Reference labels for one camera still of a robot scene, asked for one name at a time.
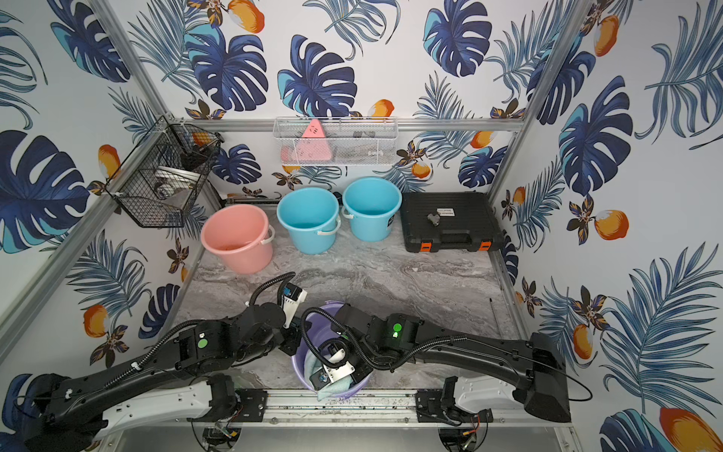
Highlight light teal cloth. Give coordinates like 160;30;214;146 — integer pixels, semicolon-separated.
316;376;353;401

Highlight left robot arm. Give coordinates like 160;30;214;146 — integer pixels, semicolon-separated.
1;272;300;451

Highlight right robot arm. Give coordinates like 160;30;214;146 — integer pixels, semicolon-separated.
293;304;574;423

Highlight pink plastic bucket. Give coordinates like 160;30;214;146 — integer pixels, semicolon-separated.
201;205;276;275

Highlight teal plastic bucket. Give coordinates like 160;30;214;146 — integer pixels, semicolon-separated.
277;188;342;255

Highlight teal bucket with label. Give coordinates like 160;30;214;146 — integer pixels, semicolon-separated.
342;177;402;242

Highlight black tool case orange latches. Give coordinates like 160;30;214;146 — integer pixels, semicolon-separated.
399;191;504;253

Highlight silver metal pipe fitting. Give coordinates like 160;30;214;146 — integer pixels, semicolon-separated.
427;213;441;227

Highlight pink triangle item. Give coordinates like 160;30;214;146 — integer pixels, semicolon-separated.
289;119;333;164

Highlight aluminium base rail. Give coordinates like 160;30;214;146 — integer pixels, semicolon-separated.
109;387;572;428

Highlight clear wall shelf basket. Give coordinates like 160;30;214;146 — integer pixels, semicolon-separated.
273;117;398;166

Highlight black wire basket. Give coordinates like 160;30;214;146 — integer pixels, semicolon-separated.
104;117;224;229

